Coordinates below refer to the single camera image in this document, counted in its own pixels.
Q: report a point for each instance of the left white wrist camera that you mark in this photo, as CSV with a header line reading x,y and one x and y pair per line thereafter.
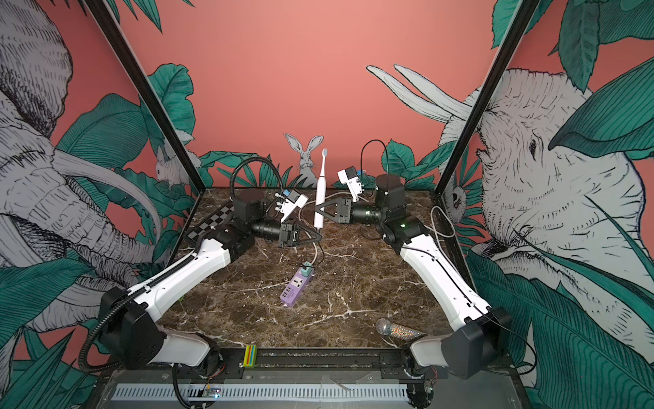
x,y
288,201

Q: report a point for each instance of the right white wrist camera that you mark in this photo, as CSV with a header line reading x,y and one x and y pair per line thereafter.
x,y
350,178

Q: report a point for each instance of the silver glitter microphone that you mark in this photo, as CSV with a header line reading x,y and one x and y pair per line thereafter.
x,y
389,329

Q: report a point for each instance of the left black frame post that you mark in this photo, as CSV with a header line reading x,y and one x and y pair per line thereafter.
x,y
110,28

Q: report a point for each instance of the white ventilation grille strip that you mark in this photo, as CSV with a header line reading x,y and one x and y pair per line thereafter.
x,y
263,392

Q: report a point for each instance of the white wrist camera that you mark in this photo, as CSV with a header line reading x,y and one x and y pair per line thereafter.
x,y
288,201
350,178

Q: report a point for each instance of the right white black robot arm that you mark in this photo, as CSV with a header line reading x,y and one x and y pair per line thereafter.
x,y
480,332

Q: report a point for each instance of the black white checkerboard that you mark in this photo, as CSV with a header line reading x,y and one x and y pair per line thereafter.
x,y
210,222

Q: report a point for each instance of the purple power strip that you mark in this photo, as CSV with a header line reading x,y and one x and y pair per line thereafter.
x,y
296,286

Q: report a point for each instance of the teal charger plug adapter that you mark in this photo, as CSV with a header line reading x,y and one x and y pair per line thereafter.
x,y
306,268

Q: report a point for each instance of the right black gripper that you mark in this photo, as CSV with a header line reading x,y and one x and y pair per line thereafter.
x,y
345,210

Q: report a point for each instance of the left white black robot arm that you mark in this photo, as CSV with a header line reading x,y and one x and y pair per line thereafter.
x,y
127,333

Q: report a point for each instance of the rainbow striped block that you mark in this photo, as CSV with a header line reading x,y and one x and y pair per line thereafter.
x,y
250,354

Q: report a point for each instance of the right black frame post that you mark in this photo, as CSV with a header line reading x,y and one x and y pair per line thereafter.
x,y
522,17

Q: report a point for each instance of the black frame post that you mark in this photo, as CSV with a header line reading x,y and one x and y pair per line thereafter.
x,y
110,28
522,17

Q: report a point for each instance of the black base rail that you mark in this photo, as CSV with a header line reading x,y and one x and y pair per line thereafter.
x,y
317,360

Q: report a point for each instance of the white electric toothbrush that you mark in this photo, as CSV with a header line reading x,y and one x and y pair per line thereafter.
x,y
318,220

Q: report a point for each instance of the small green circuit board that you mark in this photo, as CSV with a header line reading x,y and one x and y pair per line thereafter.
x,y
212,392

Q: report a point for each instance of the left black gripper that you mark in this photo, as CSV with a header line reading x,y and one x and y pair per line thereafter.
x,y
288,234

